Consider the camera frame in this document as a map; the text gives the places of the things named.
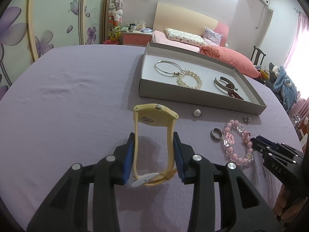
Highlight red bin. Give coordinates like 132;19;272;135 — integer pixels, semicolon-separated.
103;39;119;45

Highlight small silver earrings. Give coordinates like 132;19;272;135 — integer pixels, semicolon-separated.
243;117;251;124

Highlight pink curtain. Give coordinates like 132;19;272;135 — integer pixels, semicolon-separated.
284;13;308;77

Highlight pink bedside table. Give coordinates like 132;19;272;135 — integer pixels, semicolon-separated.
122;32;152;47

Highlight blue plush robe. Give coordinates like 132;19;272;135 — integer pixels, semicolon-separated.
273;66;297;114

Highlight silver bangle bracelet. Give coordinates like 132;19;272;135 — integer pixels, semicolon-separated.
154;59;181;78

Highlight grey shallow tray box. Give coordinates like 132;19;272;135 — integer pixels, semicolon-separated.
138;43;267;115

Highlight pink bead bracelet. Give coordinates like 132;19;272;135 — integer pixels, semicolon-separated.
222;119;255;167

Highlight pearl earring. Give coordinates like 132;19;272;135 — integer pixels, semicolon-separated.
193;109;201;117

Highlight dark wooden chair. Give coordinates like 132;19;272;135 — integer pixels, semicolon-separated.
250;46;266;66

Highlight plush toy display tube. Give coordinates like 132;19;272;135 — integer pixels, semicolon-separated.
107;0;124;41

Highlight floral white pillow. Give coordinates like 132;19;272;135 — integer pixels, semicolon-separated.
165;28;207;47

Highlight purple table cloth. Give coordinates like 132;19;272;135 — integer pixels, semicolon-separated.
1;45;301;231

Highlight silver ring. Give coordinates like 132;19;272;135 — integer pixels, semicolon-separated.
210;127;223;141

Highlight coral folded duvet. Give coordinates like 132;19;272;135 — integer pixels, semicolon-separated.
199;45;260;78

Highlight purple patterned pillow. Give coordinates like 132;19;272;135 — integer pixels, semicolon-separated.
202;27;223;46

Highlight yellow wrist watch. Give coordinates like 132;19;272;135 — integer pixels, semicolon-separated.
131;103;179;188

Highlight white pearl bracelet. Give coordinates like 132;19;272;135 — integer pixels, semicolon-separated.
176;69;203;90

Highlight bed with beige headboard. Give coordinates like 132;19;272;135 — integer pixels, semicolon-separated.
151;2;261;78

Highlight dark red bead bracelet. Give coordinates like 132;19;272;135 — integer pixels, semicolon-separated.
224;83;245;101

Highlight floral sliding wardrobe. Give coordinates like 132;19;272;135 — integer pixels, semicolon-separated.
1;0;106;96

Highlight grey cuff bracelet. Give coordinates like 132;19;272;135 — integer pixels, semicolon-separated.
213;76;238;94

